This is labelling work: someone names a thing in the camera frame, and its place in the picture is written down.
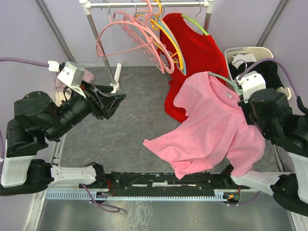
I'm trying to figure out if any beige crumpled garment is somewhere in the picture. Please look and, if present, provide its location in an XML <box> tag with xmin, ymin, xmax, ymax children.
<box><xmin>55</xmin><ymin>90</ymin><xmax>65</xmax><ymax>107</ymax></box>

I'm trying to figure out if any cream laundry basket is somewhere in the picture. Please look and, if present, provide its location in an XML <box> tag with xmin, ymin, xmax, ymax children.
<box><xmin>224</xmin><ymin>47</ymin><xmax>292</xmax><ymax>100</ymax></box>

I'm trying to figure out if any red t shirt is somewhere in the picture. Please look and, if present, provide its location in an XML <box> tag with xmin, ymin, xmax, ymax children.
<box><xmin>163</xmin><ymin>13</ymin><xmax>228</xmax><ymax>123</ymax></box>

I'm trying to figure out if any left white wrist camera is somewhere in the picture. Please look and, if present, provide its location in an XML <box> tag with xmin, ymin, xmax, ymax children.
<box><xmin>57</xmin><ymin>62</ymin><xmax>86</xmax><ymax>98</ymax></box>

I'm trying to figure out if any mauve crumpled garment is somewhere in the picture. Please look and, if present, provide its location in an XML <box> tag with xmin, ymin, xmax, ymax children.
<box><xmin>55</xmin><ymin>70</ymin><xmax>95</xmax><ymax>89</ymax></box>

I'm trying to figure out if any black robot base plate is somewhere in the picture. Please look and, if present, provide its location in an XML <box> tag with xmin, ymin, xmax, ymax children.
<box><xmin>87</xmin><ymin>172</ymin><xmax>248</xmax><ymax>196</ymax></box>

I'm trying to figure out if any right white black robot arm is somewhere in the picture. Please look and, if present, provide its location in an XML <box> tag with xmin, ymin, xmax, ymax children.
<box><xmin>220</xmin><ymin>89</ymin><xmax>308</xmax><ymax>216</ymax></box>

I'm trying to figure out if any light blue cable duct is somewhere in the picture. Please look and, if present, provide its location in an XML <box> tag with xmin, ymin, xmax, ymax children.
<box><xmin>45</xmin><ymin>190</ymin><xmax>228</xmax><ymax>202</ymax></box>

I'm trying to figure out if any pink hanger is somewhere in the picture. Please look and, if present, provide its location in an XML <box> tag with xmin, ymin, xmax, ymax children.
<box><xmin>110</xmin><ymin>0</ymin><xmax>176</xmax><ymax>74</ymax></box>
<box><xmin>96</xmin><ymin>11</ymin><xmax>160</xmax><ymax>57</ymax></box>

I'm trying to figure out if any light blue hanger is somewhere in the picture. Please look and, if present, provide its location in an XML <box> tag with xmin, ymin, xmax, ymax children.
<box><xmin>134</xmin><ymin>11</ymin><xmax>187</xmax><ymax>75</ymax></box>

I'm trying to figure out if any teal wavy hanger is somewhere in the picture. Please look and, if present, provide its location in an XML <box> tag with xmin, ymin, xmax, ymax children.
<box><xmin>209</xmin><ymin>62</ymin><xmax>243</xmax><ymax>95</ymax></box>

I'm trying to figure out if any white metal clothes rack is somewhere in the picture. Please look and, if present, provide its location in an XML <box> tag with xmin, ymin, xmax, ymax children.
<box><xmin>80</xmin><ymin>0</ymin><xmax>214</xmax><ymax>92</ymax></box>

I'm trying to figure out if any pink t shirt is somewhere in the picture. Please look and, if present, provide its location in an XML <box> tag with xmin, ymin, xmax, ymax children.
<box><xmin>143</xmin><ymin>72</ymin><xmax>265</xmax><ymax>179</ymax></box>

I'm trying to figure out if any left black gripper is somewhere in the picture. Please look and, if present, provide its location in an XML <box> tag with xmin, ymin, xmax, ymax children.
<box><xmin>50</xmin><ymin>80</ymin><xmax>129</xmax><ymax>141</ymax></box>

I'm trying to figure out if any yellow hanger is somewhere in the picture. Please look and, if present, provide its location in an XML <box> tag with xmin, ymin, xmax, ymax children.
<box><xmin>134</xmin><ymin>0</ymin><xmax>186</xmax><ymax>74</ymax></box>

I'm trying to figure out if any lime green hanger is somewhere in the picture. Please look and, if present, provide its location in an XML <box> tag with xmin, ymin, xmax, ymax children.
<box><xmin>181</xmin><ymin>5</ymin><xmax>209</xmax><ymax>36</ymax></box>

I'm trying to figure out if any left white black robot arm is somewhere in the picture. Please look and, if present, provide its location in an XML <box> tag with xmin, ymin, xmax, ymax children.
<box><xmin>0</xmin><ymin>82</ymin><xmax>126</xmax><ymax>196</ymax></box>

